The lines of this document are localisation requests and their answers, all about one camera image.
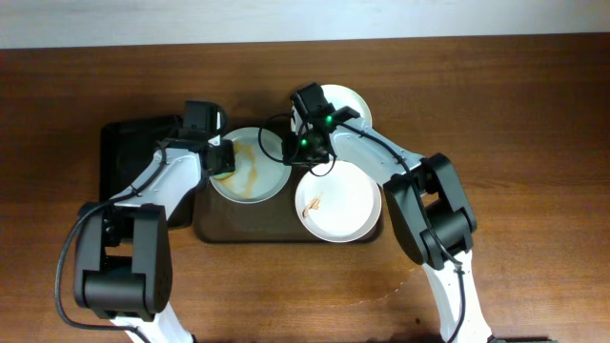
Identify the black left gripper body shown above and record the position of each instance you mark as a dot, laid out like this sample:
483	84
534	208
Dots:
225	154

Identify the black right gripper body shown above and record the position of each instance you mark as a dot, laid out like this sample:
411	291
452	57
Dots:
299	151

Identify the white plate with sauce stain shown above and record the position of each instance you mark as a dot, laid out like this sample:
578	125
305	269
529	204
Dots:
256	177

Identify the green yellow sponge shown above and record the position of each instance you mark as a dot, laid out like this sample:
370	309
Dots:
223	176

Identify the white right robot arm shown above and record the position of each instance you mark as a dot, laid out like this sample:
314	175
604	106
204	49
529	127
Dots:
432	218

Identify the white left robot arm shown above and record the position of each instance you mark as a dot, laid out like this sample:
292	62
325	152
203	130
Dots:
123	269

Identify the large brown serving tray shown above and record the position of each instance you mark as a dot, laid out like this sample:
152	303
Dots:
219	220

